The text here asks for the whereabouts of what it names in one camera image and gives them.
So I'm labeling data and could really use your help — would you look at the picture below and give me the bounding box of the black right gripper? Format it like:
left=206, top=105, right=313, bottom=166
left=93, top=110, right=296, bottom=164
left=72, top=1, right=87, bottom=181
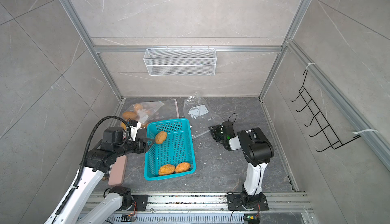
left=210, top=125, right=228, bottom=143

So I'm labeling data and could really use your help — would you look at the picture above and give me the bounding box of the large yellow potato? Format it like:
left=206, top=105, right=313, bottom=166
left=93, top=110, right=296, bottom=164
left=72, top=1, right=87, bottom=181
left=154, top=131, right=168, bottom=145

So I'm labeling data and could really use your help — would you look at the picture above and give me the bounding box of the clear plastic bag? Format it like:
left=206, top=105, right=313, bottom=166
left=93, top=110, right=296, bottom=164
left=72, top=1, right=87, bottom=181
left=126, top=102, right=164, bottom=128
left=183, top=91, right=223, bottom=139

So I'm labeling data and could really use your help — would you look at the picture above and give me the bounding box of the smooth brown potato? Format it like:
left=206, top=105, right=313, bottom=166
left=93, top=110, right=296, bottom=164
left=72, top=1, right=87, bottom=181
left=122, top=111, right=138, bottom=120

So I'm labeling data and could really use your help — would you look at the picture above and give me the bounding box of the wrinkled orange potato bottom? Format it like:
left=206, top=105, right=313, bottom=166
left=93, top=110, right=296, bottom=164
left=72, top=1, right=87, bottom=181
left=175, top=162, right=191, bottom=173

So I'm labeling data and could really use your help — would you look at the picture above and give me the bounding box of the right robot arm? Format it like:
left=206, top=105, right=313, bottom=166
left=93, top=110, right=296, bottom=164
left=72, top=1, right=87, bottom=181
left=209, top=121, right=274, bottom=211

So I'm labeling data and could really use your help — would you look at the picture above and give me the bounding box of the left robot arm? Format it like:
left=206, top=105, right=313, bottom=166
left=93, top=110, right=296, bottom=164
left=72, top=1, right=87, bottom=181
left=46, top=127, right=155, bottom=224

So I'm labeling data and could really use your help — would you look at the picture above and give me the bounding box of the teal plastic basket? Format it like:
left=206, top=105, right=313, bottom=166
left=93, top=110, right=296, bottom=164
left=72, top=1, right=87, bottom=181
left=144, top=118, right=197, bottom=181

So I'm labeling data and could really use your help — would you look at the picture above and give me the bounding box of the pink rectangular case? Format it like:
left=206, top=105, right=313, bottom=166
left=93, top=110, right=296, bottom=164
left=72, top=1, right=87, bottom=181
left=108, top=155, right=128, bottom=186

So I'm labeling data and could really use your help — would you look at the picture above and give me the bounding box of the white mesh wall basket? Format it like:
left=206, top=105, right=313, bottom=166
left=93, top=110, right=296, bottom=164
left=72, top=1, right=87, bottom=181
left=143, top=48, right=217, bottom=76

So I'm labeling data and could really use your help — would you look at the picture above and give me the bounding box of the black corrugated cable hose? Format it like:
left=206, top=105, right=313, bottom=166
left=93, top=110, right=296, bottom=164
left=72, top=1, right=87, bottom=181
left=45, top=115, right=129, bottom=224

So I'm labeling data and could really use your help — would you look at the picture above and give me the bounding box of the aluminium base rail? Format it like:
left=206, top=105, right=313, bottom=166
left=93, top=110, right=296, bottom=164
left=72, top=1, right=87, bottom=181
left=102, top=192, right=318, bottom=224

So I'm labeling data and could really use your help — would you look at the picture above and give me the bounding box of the black wire hook rack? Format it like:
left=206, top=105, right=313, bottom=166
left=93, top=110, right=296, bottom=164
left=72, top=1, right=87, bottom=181
left=290, top=71, right=361, bottom=152

